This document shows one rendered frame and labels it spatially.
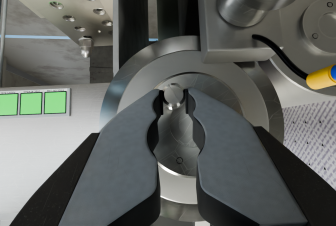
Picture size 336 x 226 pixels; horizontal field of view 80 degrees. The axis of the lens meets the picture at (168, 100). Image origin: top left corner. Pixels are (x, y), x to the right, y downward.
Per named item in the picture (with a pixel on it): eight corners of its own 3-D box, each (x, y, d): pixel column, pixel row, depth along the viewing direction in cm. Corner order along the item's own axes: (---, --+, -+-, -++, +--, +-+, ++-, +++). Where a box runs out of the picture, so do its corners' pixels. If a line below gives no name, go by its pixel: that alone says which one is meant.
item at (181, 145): (186, 203, 13) (118, 116, 14) (184, 192, 15) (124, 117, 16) (270, 130, 14) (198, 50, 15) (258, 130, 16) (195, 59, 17)
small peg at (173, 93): (191, 96, 12) (171, 111, 11) (187, 101, 14) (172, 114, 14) (175, 77, 12) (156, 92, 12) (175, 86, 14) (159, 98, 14)
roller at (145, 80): (263, 47, 16) (276, 203, 14) (207, 95, 41) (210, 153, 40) (116, 51, 16) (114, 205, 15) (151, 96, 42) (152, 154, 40)
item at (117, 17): (117, -114, 20) (118, 72, 17) (148, 15, 43) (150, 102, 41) (112, -114, 20) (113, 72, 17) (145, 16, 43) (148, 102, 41)
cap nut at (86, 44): (90, 37, 49) (90, 54, 49) (96, 43, 53) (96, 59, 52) (75, 37, 49) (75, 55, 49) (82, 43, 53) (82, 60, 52)
